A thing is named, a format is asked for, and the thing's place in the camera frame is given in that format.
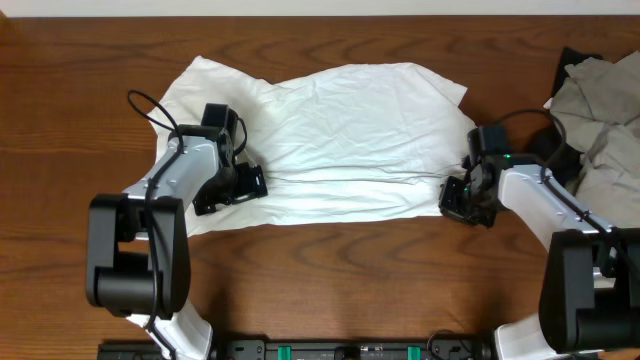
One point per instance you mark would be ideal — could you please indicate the white t-shirt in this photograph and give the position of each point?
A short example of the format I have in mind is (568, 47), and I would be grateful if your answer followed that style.
(356, 143)

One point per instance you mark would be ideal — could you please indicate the grey crumpled garment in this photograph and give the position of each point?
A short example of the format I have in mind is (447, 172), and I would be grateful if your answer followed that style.
(598, 105)

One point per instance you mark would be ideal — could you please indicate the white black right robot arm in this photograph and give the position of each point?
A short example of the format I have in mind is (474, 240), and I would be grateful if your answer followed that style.
(589, 300)

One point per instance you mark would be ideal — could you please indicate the black crumpled garment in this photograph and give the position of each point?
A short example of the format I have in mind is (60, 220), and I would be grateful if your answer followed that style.
(546, 141)

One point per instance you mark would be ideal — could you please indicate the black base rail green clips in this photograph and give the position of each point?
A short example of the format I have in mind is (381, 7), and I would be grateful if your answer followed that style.
(435, 349)

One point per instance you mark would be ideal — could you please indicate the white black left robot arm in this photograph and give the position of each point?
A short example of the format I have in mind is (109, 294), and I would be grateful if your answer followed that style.
(138, 262)

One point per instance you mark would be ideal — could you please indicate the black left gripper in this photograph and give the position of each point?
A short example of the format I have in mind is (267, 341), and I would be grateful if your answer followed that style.
(208, 201)

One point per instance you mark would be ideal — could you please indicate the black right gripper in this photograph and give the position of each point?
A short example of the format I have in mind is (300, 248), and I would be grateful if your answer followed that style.
(448, 205)

